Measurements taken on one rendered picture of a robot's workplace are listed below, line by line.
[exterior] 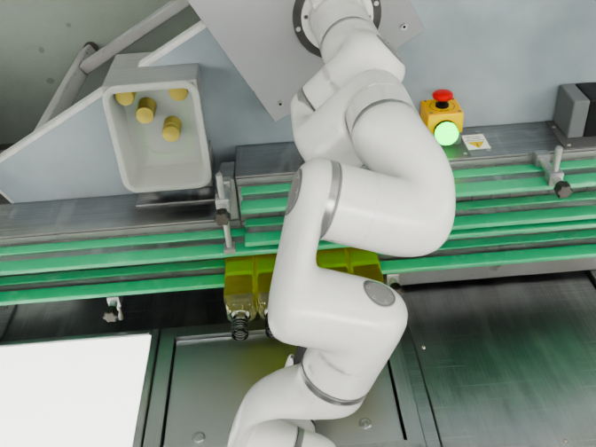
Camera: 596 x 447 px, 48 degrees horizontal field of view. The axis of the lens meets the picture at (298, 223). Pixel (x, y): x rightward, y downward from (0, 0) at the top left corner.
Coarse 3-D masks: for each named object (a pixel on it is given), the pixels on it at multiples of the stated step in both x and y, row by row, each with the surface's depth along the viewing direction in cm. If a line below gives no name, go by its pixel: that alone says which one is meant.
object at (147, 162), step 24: (144, 96) 127; (168, 96) 127; (192, 96) 120; (120, 120) 126; (192, 120) 131; (120, 144) 125; (144, 144) 133; (168, 144) 133; (192, 144) 134; (120, 168) 128; (144, 168) 136; (168, 168) 135; (192, 168) 135
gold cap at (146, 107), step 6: (138, 102) 127; (144, 102) 125; (150, 102) 126; (138, 108) 124; (144, 108) 124; (150, 108) 124; (156, 108) 128; (138, 114) 124; (144, 114) 125; (150, 114) 125; (138, 120) 125; (144, 120) 125; (150, 120) 125
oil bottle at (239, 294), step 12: (228, 264) 125; (240, 264) 125; (252, 264) 125; (228, 276) 122; (240, 276) 122; (252, 276) 122; (228, 288) 119; (240, 288) 119; (252, 288) 119; (228, 300) 117; (240, 300) 117; (252, 300) 118; (228, 312) 118; (252, 312) 118
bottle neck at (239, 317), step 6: (234, 312) 117; (240, 312) 116; (246, 312) 117; (234, 318) 115; (240, 318) 115; (246, 318) 116; (234, 324) 114; (240, 324) 114; (246, 324) 115; (234, 330) 113; (240, 330) 113; (246, 330) 113; (234, 336) 114; (240, 336) 115; (246, 336) 114
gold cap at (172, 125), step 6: (168, 120) 129; (174, 120) 129; (180, 120) 130; (168, 126) 126; (174, 126) 127; (180, 126) 129; (162, 132) 127; (168, 132) 127; (174, 132) 127; (168, 138) 128; (174, 138) 128
